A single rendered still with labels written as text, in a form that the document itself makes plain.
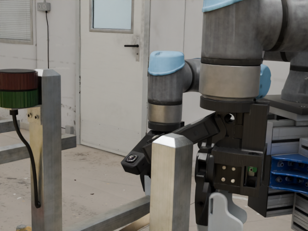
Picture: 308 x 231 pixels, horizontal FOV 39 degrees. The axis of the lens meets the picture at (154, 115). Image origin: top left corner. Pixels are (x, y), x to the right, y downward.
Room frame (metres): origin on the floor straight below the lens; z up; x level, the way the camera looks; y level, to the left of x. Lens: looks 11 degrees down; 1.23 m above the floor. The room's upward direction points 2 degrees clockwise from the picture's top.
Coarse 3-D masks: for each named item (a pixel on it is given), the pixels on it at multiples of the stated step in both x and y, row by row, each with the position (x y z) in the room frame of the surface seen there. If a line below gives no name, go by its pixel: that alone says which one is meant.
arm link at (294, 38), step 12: (288, 0) 0.54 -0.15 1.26; (300, 0) 0.54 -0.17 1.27; (288, 12) 0.53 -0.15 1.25; (300, 12) 0.53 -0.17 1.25; (288, 24) 0.53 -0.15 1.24; (300, 24) 0.53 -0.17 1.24; (288, 36) 0.53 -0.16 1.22; (300, 36) 0.53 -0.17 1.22; (276, 48) 0.55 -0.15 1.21; (288, 48) 0.55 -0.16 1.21; (300, 48) 0.55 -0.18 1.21
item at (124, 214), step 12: (132, 204) 0.87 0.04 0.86; (144, 204) 0.88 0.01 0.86; (96, 216) 0.81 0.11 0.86; (108, 216) 0.81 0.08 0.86; (120, 216) 0.82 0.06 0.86; (132, 216) 0.85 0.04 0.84; (72, 228) 0.75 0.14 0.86; (84, 228) 0.75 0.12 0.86; (96, 228) 0.77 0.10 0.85; (108, 228) 0.80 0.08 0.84
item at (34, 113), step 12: (0, 72) 0.60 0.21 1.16; (12, 72) 0.60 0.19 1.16; (24, 72) 0.60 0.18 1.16; (12, 108) 0.60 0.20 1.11; (24, 108) 0.61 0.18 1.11; (36, 108) 0.64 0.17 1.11; (36, 120) 0.64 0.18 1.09; (36, 180) 0.64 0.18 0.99; (36, 192) 0.64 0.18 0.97; (36, 204) 0.64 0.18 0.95
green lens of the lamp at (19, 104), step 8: (0, 96) 0.60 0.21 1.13; (8, 96) 0.59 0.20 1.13; (16, 96) 0.59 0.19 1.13; (24, 96) 0.60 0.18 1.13; (32, 96) 0.61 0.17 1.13; (0, 104) 0.60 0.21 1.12; (8, 104) 0.59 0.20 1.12; (16, 104) 0.59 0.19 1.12; (24, 104) 0.60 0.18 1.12; (32, 104) 0.61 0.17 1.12
